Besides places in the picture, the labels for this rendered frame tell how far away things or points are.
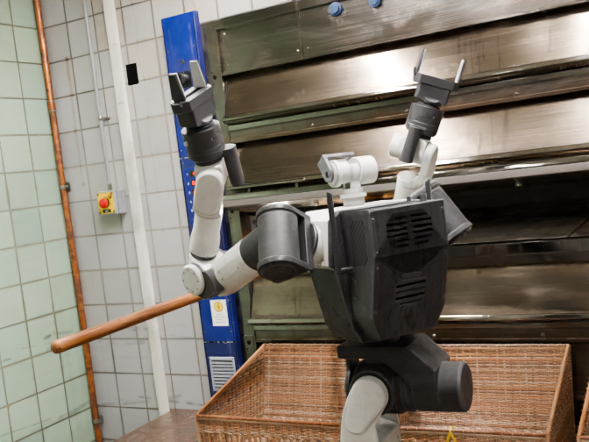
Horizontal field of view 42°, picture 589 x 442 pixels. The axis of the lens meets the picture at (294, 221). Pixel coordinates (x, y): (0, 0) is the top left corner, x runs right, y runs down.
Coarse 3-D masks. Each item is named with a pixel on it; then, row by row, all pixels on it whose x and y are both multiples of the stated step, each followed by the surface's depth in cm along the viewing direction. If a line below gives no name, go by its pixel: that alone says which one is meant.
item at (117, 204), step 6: (96, 192) 320; (102, 192) 318; (108, 192) 316; (114, 192) 316; (120, 192) 319; (102, 198) 318; (108, 198) 317; (114, 198) 316; (120, 198) 318; (114, 204) 316; (120, 204) 318; (126, 204) 322; (102, 210) 319; (108, 210) 317; (114, 210) 316; (120, 210) 318; (126, 210) 321
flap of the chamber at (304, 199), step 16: (464, 176) 238; (480, 176) 235; (496, 176) 233; (512, 176) 230; (528, 176) 229; (544, 176) 230; (560, 176) 231; (576, 176) 232; (304, 192) 265; (320, 192) 262; (336, 192) 259; (368, 192) 253; (384, 192) 254; (448, 192) 259; (224, 208) 283; (240, 208) 285; (256, 208) 286
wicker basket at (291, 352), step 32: (256, 352) 288; (288, 352) 287; (320, 352) 281; (224, 384) 270; (256, 384) 287; (288, 384) 285; (320, 384) 279; (224, 416) 249; (288, 416) 283; (320, 416) 277
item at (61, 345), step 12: (168, 300) 197; (180, 300) 200; (192, 300) 204; (144, 312) 187; (156, 312) 190; (108, 324) 175; (120, 324) 178; (132, 324) 183; (72, 336) 165; (84, 336) 168; (96, 336) 171; (60, 348) 161; (72, 348) 165
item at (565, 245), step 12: (516, 240) 251; (528, 240) 247; (540, 240) 243; (552, 240) 241; (564, 240) 240; (576, 240) 238; (588, 240) 236; (456, 252) 257; (468, 252) 255; (480, 252) 253; (492, 252) 251; (504, 252) 249; (516, 252) 247; (528, 252) 245; (540, 252) 244; (552, 252) 242
